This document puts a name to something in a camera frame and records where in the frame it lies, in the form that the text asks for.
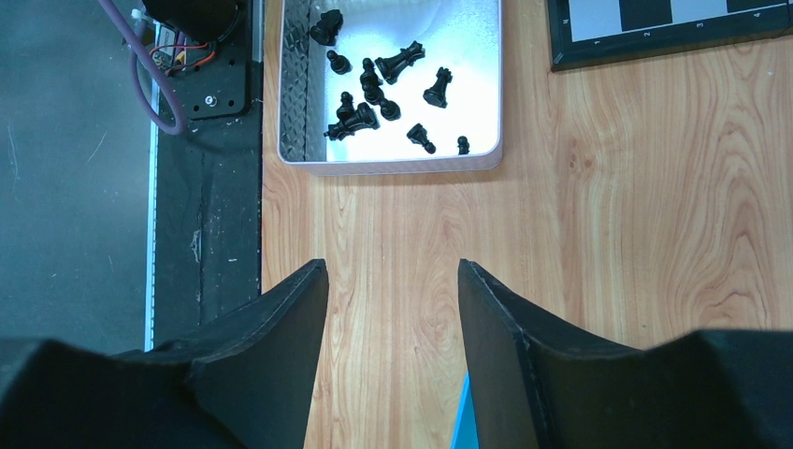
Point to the blue plastic bin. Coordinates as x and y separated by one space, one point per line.
465 434

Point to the black and white chessboard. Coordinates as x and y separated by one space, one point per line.
588 33

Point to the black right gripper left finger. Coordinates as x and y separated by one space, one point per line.
244 380

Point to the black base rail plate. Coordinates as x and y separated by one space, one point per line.
204 235

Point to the black pawn in tray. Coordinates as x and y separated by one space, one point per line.
338 63

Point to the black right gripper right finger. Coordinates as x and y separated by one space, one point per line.
538 381

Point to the silver metal tray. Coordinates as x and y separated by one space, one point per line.
464 36

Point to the black chess piece in tray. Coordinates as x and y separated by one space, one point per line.
418 135
351 119
325 31

